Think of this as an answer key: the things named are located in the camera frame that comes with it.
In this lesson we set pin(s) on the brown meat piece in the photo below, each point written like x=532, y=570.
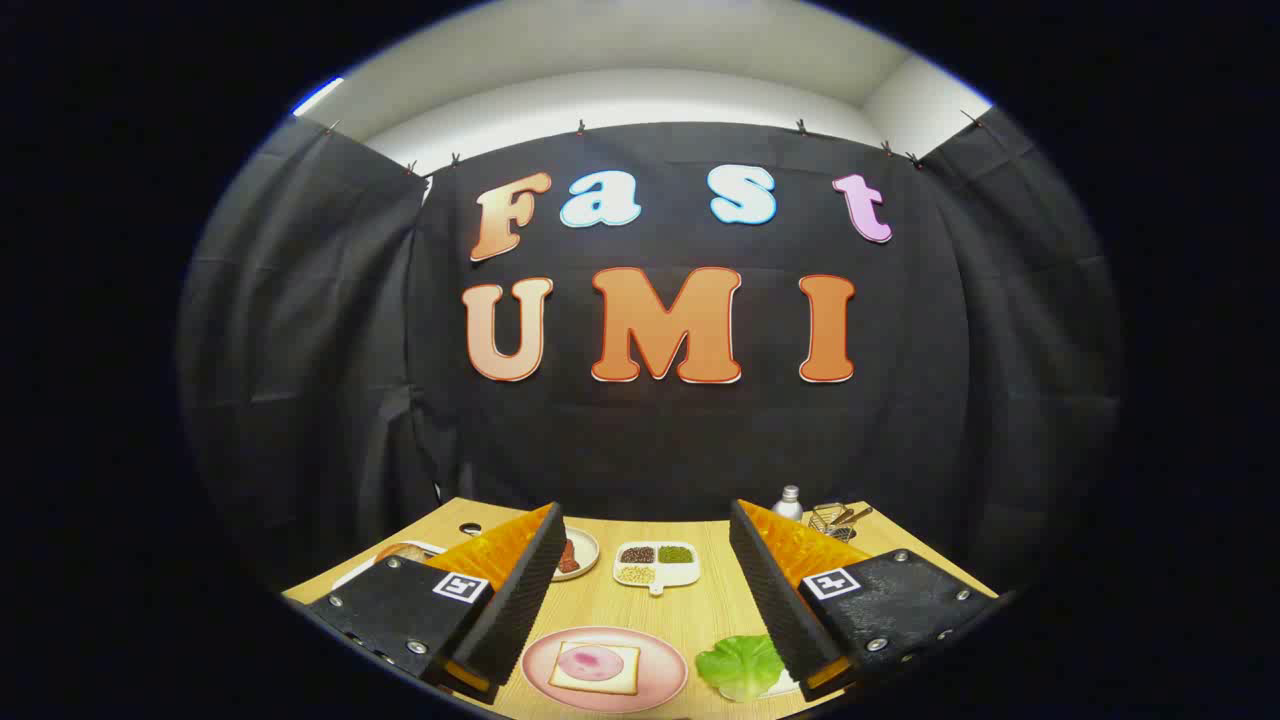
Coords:
x=568, y=558

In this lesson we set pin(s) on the small white square plate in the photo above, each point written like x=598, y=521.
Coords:
x=786, y=686

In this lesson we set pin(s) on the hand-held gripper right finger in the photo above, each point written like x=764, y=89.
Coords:
x=775, y=600

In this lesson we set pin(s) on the white divided dish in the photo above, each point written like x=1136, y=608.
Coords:
x=680, y=572

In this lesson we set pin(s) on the beige round plate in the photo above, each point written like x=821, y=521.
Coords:
x=588, y=550

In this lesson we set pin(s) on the white bread slice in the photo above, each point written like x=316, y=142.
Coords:
x=610, y=685

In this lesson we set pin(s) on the pink ham slice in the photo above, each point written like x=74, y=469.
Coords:
x=590, y=663

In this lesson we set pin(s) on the pile of dark beans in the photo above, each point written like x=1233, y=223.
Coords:
x=637, y=555

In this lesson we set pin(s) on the pile of green beans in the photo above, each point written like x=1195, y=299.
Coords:
x=675, y=554

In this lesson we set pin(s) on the pink round plate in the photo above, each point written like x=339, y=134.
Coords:
x=660, y=658

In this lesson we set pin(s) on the pile of yellow beans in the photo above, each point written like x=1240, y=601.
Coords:
x=636, y=575

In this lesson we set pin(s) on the black backdrop cloth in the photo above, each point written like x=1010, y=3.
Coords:
x=700, y=440

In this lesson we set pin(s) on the green lettuce leaf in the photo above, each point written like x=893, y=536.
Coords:
x=740, y=662

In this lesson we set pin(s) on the silver green drink bottle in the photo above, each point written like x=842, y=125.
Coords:
x=788, y=505

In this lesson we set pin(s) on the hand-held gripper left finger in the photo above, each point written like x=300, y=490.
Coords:
x=520, y=610

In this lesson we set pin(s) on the white toaster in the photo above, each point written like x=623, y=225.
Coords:
x=352, y=573

